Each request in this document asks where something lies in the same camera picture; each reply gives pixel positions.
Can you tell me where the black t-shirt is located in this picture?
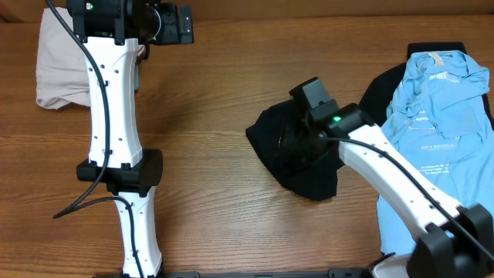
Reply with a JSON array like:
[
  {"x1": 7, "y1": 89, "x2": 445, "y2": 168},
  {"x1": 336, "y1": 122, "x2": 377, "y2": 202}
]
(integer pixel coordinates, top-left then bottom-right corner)
[{"x1": 245, "y1": 100, "x2": 343, "y2": 201}]

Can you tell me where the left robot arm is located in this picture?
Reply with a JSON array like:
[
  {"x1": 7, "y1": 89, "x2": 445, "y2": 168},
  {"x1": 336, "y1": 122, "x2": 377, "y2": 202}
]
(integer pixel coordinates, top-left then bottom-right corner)
[{"x1": 67, "y1": 0, "x2": 194, "y2": 277}]

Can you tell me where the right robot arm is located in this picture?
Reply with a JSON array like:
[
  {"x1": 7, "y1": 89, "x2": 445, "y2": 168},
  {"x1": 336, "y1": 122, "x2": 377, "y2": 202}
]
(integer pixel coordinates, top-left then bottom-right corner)
[{"x1": 289, "y1": 77, "x2": 493, "y2": 278}]

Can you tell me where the light blue t-shirt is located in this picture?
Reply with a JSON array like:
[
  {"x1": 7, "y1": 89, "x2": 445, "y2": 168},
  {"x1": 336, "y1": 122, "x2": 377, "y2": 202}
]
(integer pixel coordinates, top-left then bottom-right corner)
[{"x1": 376, "y1": 49, "x2": 494, "y2": 256}]

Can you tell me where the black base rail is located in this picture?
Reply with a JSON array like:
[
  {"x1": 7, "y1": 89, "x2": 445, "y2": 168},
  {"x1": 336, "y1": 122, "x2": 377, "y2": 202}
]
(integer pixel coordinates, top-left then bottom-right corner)
[{"x1": 92, "y1": 266, "x2": 387, "y2": 278}]

